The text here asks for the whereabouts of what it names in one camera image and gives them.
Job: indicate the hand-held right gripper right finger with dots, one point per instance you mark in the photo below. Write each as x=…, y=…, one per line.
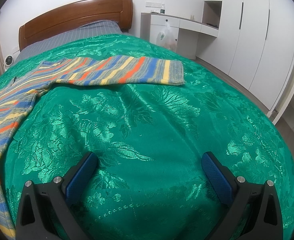
x=217, y=177

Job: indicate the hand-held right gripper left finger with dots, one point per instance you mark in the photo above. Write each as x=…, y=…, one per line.
x=80, y=177

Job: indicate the striped knit sweater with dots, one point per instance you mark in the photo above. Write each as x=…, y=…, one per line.
x=99, y=72

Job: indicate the green floral bedspread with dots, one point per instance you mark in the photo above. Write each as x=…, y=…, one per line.
x=142, y=120

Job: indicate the white round-lens device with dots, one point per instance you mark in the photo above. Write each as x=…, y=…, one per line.
x=8, y=61

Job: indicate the white wardrobe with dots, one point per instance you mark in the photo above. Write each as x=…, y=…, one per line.
x=249, y=42

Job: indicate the grey checked bed sheet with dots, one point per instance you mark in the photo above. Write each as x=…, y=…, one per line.
x=87, y=32

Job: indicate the white plastic bag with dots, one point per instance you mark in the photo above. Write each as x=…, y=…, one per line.
x=167, y=37

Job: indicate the white cabinet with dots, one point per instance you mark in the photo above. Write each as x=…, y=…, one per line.
x=187, y=25

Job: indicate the wooden headboard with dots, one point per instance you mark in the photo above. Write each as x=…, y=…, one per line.
x=74, y=12

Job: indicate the clear water bottle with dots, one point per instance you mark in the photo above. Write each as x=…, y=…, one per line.
x=162, y=9

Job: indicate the white wall socket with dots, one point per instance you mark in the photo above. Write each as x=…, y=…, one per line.
x=152, y=4

